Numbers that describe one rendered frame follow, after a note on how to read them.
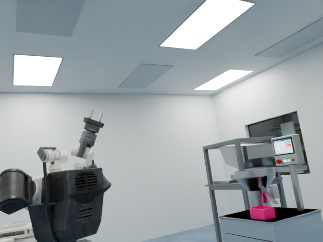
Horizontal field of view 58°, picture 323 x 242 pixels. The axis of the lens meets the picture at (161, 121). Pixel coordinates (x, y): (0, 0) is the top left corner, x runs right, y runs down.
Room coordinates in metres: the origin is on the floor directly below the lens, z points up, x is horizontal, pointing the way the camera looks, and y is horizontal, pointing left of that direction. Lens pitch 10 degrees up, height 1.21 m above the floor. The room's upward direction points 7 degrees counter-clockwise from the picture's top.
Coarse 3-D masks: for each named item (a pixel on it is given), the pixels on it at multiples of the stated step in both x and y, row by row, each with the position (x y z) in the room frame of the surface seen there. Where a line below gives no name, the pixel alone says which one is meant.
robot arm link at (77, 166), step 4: (88, 152) 1.66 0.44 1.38; (92, 152) 1.67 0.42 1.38; (88, 156) 1.66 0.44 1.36; (92, 156) 1.70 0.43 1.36; (88, 160) 1.67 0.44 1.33; (76, 164) 1.71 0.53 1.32; (80, 164) 1.73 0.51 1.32; (84, 164) 1.69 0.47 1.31; (88, 164) 1.68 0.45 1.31; (76, 168) 1.69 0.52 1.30; (80, 168) 1.69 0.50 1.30
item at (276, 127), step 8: (296, 112) 5.07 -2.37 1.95; (272, 120) 5.55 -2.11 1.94; (280, 120) 5.39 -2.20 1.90; (288, 120) 5.24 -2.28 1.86; (296, 120) 5.10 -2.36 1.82; (248, 128) 6.11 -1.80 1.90; (256, 128) 5.93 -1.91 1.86; (264, 128) 5.75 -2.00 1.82; (272, 128) 5.59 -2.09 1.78; (280, 128) 5.42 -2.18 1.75; (288, 128) 5.27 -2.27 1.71; (296, 128) 5.13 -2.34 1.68; (256, 136) 5.97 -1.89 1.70; (280, 136) 5.45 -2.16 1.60; (304, 152) 5.08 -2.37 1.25; (304, 160) 5.11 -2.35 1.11
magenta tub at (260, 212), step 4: (252, 208) 2.40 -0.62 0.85; (256, 208) 2.47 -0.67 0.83; (260, 208) 2.48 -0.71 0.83; (264, 208) 2.44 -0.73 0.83; (268, 208) 2.32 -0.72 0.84; (272, 208) 2.34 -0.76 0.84; (252, 212) 2.40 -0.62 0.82; (256, 212) 2.37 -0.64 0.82; (260, 212) 2.33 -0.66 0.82; (264, 212) 2.30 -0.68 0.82; (268, 212) 2.32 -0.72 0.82; (272, 212) 2.33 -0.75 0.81; (252, 216) 2.41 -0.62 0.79; (256, 216) 2.37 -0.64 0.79; (260, 216) 2.34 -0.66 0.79; (264, 216) 2.30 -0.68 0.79; (268, 216) 2.31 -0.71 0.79; (272, 216) 2.33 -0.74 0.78; (264, 220) 2.31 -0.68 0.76
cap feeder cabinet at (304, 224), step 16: (288, 208) 2.71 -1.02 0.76; (304, 208) 2.61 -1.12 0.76; (224, 224) 2.71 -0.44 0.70; (240, 224) 2.52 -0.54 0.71; (256, 224) 2.36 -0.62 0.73; (272, 224) 2.22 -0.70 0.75; (288, 224) 2.29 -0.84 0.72; (304, 224) 2.37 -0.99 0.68; (320, 224) 2.46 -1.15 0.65; (224, 240) 2.74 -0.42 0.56; (240, 240) 2.55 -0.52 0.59; (256, 240) 2.38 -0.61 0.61; (272, 240) 2.25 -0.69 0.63; (288, 240) 2.28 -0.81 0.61; (304, 240) 2.36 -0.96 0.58; (320, 240) 2.44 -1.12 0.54
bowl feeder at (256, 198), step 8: (264, 168) 2.85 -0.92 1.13; (272, 168) 2.61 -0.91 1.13; (240, 176) 2.65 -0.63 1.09; (248, 176) 2.59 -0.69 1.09; (256, 176) 2.57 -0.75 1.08; (264, 176) 2.57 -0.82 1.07; (272, 176) 2.61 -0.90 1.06; (248, 184) 2.65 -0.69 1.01; (256, 184) 2.62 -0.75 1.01; (264, 184) 2.62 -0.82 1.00; (248, 192) 2.72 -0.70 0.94; (256, 192) 2.66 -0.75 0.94; (264, 192) 2.54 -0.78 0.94; (272, 192) 2.48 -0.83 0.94; (256, 200) 2.66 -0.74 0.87; (264, 200) 2.55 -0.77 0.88; (272, 200) 2.45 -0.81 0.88
